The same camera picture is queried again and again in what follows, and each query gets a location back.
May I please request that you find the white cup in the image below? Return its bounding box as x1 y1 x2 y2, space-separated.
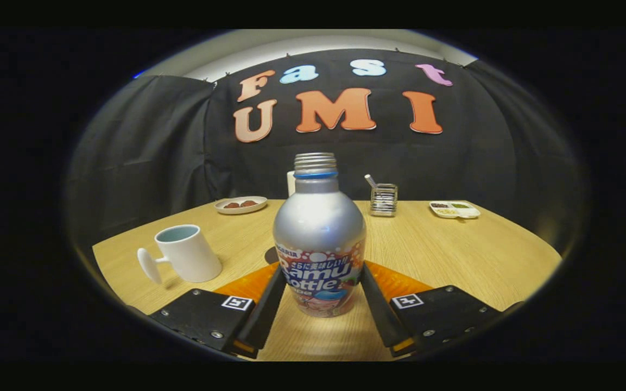
137 224 223 285

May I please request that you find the black backdrop cloth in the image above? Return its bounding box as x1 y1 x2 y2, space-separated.
66 49 585 256

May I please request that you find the wooden table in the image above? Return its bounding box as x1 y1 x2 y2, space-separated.
92 199 563 362

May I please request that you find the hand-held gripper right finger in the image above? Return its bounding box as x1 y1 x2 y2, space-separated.
361 262 525 358

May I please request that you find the white divided tray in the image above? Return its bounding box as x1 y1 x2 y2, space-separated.
429 200 481 220

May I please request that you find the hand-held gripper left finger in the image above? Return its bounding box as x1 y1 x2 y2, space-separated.
150 263 287 359

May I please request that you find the white round plate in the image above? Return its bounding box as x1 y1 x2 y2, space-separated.
214 196 268 215

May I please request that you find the silver juice bottle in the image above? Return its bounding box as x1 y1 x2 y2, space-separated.
273 153 368 318

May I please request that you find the clear wire utensil holder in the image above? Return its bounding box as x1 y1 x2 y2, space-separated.
370 184 399 217

